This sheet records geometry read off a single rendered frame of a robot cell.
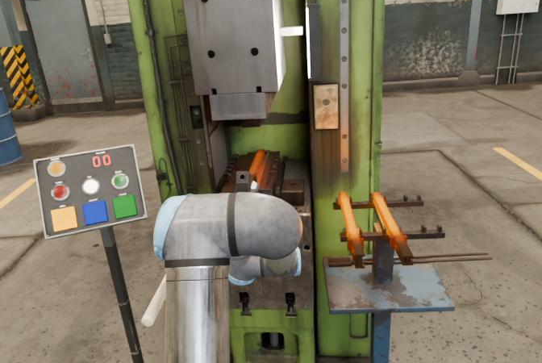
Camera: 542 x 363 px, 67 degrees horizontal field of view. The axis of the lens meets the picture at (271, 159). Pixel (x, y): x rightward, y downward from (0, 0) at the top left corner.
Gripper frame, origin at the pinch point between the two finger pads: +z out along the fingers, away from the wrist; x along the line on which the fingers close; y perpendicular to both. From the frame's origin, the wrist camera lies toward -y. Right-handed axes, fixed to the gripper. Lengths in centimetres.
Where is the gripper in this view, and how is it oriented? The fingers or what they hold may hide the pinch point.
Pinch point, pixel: (249, 181)
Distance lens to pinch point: 154.1
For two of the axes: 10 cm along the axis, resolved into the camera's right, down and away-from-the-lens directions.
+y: 0.7, 9.3, 3.7
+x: 9.9, -0.3, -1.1
